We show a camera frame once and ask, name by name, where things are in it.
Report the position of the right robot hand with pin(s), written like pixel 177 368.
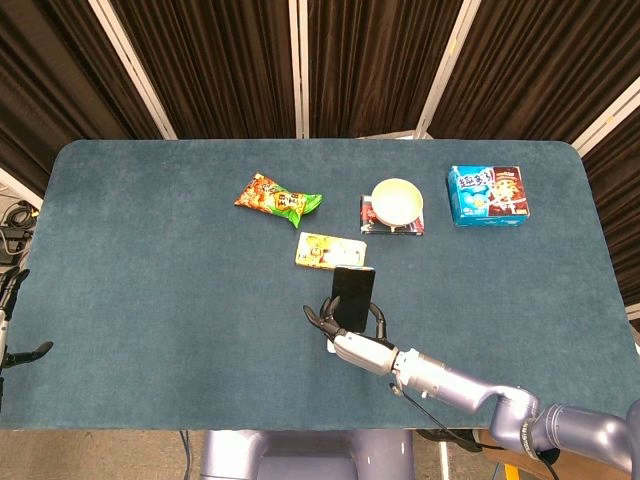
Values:
pixel 365 352

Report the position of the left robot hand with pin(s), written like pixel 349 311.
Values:
pixel 12 287

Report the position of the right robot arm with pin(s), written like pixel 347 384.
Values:
pixel 450 380

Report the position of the yellow snack box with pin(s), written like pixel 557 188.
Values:
pixel 325 250

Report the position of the grey robot torso base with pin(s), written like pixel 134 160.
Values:
pixel 300 455

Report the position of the black red flat box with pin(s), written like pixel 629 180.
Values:
pixel 367 222

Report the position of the blue felt table cover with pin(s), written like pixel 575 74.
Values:
pixel 150 300

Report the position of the cream ceramic bowl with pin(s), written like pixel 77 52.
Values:
pixel 397 200

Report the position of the brown wooden board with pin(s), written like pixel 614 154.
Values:
pixel 500 452

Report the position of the green orange chip bag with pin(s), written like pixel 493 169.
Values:
pixel 275 200

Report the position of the blue cookie box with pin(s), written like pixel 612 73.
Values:
pixel 475 200

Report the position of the dark brown curtain panel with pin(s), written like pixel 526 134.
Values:
pixel 540 65
pixel 215 65
pixel 620 210
pixel 50 75
pixel 375 65

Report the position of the white screen frame post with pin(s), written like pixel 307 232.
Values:
pixel 299 70
pixel 132 70
pixel 20 187
pixel 607 115
pixel 447 70

